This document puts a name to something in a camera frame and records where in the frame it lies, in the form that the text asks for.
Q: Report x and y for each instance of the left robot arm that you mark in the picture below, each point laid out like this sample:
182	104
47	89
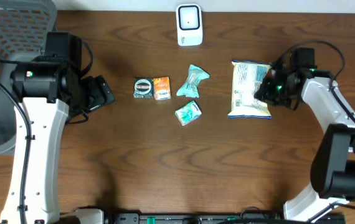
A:
49	95

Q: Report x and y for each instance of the yellow blue snack bag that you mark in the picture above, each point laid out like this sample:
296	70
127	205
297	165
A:
246	80

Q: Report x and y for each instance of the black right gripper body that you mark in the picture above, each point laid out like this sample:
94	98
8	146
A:
274	92

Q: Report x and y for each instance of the white barcode scanner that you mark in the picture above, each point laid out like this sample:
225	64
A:
189	25

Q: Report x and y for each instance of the green tissue pack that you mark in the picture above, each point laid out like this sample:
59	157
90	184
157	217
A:
188	113

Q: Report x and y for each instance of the orange juice carton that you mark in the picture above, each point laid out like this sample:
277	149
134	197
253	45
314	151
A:
162	90

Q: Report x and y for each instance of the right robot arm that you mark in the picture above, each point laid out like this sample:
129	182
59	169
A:
332	175

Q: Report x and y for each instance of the grey plastic mesh basket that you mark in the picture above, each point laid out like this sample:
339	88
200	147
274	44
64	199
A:
24	25

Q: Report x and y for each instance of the round black lidded cup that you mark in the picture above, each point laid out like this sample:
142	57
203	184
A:
143	88

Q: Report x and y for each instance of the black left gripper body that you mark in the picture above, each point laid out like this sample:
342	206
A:
93	96

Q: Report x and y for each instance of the teal candy wrapper bag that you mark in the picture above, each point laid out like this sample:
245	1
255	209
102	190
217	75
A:
190	87

